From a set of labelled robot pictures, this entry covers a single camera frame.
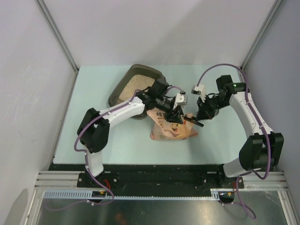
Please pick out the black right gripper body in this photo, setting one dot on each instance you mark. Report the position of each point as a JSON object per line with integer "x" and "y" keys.
{"x": 209, "y": 105}

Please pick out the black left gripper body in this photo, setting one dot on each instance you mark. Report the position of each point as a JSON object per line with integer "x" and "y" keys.
{"x": 168, "y": 107}

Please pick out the pink cat litter bag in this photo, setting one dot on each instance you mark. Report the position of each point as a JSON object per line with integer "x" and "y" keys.
{"x": 164, "y": 130}

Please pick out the black bag sealing clip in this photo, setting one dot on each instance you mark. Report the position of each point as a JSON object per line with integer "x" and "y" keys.
{"x": 193, "y": 120}

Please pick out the silver metal scoop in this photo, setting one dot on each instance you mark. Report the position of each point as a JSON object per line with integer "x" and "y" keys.
{"x": 215, "y": 112}

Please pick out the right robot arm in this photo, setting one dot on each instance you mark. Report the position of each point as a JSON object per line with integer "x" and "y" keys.
{"x": 263, "y": 147}

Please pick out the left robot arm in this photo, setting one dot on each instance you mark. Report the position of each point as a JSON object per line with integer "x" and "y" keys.
{"x": 93, "y": 132}

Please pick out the brown litter box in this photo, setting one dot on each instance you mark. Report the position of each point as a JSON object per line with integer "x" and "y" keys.
{"x": 141, "y": 89}

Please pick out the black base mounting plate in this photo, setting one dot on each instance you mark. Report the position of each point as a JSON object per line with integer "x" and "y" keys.
{"x": 158, "y": 179}

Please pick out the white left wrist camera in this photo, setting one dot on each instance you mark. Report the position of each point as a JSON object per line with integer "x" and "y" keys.
{"x": 180, "y": 100}

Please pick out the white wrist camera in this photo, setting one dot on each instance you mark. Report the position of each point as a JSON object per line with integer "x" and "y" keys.
{"x": 200, "y": 91}
{"x": 180, "y": 100}

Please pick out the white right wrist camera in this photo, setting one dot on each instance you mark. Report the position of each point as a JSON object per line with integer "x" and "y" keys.
{"x": 200, "y": 91}

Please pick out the aluminium frame post right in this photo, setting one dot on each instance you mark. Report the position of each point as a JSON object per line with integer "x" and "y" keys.
{"x": 270, "y": 18}

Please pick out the aluminium frame post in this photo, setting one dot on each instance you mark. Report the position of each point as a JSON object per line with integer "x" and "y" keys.
{"x": 56, "y": 33}
{"x": 270, "y": 18}

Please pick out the grey slotted cable duct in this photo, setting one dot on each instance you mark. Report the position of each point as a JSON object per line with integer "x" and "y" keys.
{"x": 213, "y": 194}

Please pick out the aluminium frame post left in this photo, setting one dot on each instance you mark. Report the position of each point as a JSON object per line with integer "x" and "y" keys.
{"x": 56, "y": 33}

